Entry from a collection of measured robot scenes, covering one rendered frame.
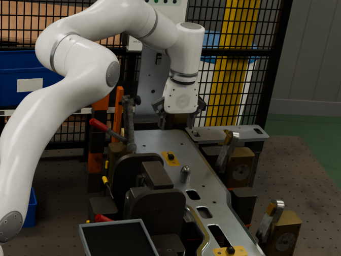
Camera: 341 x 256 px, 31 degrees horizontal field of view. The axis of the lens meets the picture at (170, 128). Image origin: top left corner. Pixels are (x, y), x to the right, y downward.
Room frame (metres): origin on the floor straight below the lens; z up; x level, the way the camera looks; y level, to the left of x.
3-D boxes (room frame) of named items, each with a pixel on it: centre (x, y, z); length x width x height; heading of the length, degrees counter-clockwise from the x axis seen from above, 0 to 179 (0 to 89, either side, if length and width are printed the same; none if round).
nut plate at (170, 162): (1.68, -0.01, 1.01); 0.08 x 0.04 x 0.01; 23
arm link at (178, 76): (1.68, -0.01, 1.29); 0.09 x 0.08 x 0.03; 113
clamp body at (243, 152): (1.71, -0.24, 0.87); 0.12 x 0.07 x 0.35; 113
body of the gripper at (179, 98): (1.68, -0.01, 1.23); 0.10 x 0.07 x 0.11; 113
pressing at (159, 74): (1.93, 0.08, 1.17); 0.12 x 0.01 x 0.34; 113
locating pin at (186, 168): (1.56, -0.06, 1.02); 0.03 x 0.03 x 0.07
